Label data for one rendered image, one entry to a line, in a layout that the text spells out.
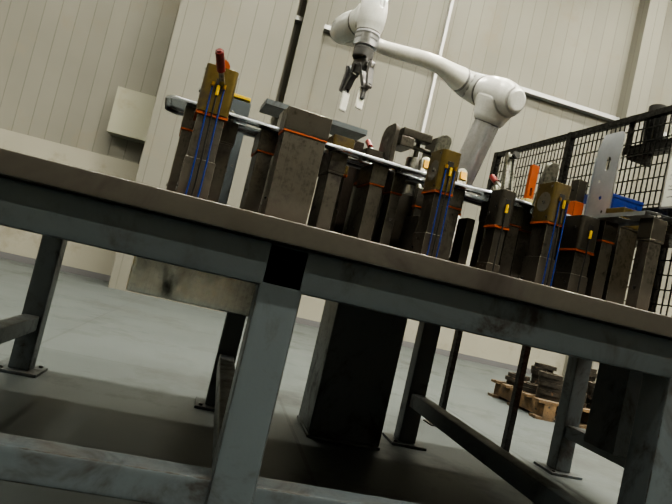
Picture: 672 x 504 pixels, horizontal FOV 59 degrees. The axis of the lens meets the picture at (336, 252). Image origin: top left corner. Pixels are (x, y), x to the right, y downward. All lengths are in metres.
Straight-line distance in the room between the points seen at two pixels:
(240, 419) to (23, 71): 8.03
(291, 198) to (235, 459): 0.69
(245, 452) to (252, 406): 0.08
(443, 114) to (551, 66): 1.92
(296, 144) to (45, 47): 7.52
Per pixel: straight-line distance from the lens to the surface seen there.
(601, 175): 2.25
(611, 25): 10.76
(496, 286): 1.13
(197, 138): 1.48
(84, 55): 8.79
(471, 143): 2.39
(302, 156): 1.54
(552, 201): 1.81
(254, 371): 1.07
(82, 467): 1.14
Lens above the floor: 0.61
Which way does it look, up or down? 3 degrees up
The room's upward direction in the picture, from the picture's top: 13 degrees clockwise
